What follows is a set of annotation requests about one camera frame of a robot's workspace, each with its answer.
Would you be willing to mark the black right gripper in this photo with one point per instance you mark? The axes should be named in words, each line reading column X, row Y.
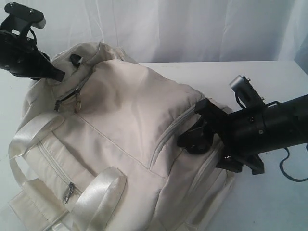
column 232, row 159

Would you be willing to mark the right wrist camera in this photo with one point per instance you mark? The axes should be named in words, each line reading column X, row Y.
column 245, row 94

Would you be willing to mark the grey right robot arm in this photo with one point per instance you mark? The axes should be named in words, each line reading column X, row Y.
column 253, row 130

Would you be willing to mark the cream fabric duffel bag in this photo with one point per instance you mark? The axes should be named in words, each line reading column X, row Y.
column 98, row 150

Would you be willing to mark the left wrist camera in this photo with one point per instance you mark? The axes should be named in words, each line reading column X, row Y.
column 19, row 12

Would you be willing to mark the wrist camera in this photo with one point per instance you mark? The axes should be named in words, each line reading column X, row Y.
column 245, row 94
column 19, row 12

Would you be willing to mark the white backdrop curtain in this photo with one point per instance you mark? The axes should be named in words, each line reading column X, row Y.
column 180, row 30

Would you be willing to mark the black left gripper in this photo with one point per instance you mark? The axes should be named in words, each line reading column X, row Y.
column 23, row 59

